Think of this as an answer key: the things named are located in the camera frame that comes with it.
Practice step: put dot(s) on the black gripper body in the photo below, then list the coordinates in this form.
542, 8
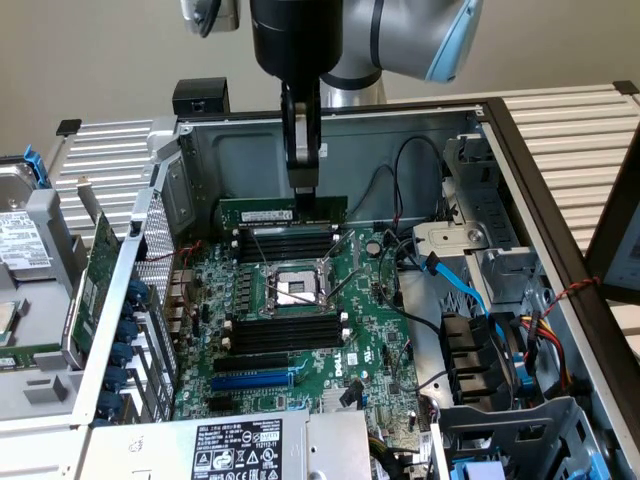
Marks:
297, 35

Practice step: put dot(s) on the green RAM stick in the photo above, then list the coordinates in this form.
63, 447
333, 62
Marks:
22, 360
250, 212

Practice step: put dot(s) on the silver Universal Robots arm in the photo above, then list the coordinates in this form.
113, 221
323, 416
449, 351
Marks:
400, 35

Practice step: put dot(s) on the white case label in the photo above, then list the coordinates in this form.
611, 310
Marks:
324, 149

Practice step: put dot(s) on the open PC case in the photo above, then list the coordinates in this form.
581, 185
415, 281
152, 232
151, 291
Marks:
360, 140

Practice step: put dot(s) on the black box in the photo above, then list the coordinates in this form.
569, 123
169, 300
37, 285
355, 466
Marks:
200, 95

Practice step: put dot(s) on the round coin battery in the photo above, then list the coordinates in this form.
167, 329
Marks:
373, 247

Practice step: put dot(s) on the CPU socket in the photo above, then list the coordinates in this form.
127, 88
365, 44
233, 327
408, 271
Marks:
295, 287

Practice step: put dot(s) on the green Dell motherboard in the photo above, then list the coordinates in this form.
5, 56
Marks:
370, 320

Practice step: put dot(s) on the silver rear port block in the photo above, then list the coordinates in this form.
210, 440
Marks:
179, 300

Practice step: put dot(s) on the silver disk bay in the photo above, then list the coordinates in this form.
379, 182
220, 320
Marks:
490, 210

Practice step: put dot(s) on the long black expansion slot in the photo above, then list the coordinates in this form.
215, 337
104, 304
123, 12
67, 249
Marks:
250, 362

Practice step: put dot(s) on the blue card retention clip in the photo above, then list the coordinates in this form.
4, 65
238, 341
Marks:
136, 291
107, 402
125, 331
116, 376
129, 310
120, 354

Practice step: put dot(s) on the blue expansion slot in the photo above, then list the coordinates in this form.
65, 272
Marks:
250, 382

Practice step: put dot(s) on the black table end cap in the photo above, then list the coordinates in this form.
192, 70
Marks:
626, 87
69, 127

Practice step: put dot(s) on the silver chipset heatsink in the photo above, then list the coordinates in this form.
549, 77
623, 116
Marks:
330, 400

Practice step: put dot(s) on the green graphics card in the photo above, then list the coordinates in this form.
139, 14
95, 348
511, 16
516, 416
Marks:
95, 280

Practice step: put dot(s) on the short black expansion slot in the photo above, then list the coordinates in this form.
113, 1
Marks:
220, 405

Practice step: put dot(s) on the black case fan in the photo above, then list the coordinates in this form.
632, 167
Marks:
470, 360

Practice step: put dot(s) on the silver hard disk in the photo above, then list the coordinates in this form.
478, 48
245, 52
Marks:
20, 235

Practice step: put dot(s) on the grey parts rack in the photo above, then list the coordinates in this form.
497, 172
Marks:
50, 310

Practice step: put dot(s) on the silver power supply unit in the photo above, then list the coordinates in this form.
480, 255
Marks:
150, 450

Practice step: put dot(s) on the grey perforated drive cage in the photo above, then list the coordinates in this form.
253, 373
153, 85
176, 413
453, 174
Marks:
500, 425

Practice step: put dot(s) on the black framed panel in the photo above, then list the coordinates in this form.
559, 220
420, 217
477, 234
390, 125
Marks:
625, 250

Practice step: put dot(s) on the silver CPU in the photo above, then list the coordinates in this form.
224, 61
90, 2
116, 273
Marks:
7, 320

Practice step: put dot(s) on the blue hard disk bracket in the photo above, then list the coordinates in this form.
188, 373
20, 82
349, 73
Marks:
39, 167

